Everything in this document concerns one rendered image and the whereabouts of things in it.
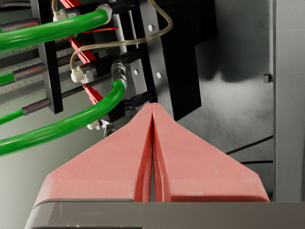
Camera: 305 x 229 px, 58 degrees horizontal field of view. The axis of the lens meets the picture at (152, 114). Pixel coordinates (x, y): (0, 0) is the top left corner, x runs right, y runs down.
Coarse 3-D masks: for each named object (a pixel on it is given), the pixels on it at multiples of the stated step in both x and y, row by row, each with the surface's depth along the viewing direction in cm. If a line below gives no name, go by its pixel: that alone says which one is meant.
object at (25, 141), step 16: (0, 80) 48; (16, 80) 50; (112, 80) 34; (112, 96) 28; (80, 112) 25; (96, 112) 26; (48, 128) 24; (64, 128) 24; (80, 128) 25; (0, 144) 22; (16, 144) 23; (32, 144) 23
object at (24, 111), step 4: (20, 108) 56; (24, 108) 56; (12, 112) 55; (16, 112) 55; (20, 112) 55; (24, 112) 55; (28, 112) 56; (4, 116) 54; (8, 116) 54; (12, 116) 54; (16, 116) 55; (20, 116) 56; (0, 120) 53; (4, 120) 53; (8, 120) 54; (0, 124) 53
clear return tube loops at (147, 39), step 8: (56, 0) 37; (152, 0) 38; (56, 8) 37; (160, 8) 38; (168, 16) 37; (168, 24) 37; (160, 32) 36; (128, 40) 35; (136, 40) 35; (144, 40) 35; (80, 48) 39; (88, 48) 38; (72, 56) 40; (72, 64) 40
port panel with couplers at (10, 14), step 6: (0, 0) 56; (6, 0) 57; (12, 0) 58; (18, 0) 58; (24, 0) 59; (0, 6) 55; (6, 12) 57; (12, 12) 58; (18, 12) 59; (24, 12) 60; (0, 18) 57; (6, 18) 58
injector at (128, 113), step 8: (152, 88) 52; (136, 96) 49; (144, 96) 50; (152, 96) 51; (120, 104) 46; (128, 104) 47; (136, 104) 49; (112, 112) 45; (120, 112) 46; (128, 112) 45; (112, 120) 45; (96, 128) 45
